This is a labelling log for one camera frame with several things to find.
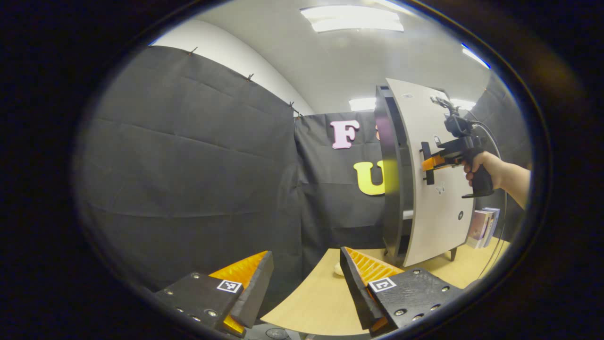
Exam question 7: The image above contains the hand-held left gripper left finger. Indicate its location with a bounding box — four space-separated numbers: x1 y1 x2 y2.
153 250 274 339

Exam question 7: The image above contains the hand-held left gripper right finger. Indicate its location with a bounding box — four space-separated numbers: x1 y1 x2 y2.
340 246 465 337

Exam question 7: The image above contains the black door handle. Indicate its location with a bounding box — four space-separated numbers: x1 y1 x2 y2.
420 142 436 186

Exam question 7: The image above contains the light grey cabinet door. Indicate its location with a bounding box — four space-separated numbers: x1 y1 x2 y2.
386 78 475 267

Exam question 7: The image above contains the dark grey cabinet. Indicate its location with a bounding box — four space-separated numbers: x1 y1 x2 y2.
375 85 459 268

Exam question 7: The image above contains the grey blue book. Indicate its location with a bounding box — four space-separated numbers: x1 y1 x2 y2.
484 207 501 247

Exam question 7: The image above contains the white spine book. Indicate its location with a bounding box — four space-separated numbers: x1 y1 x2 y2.
479 208 496 248

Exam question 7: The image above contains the black backdrop cloth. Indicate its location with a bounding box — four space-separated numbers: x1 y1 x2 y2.
75 46 531 293

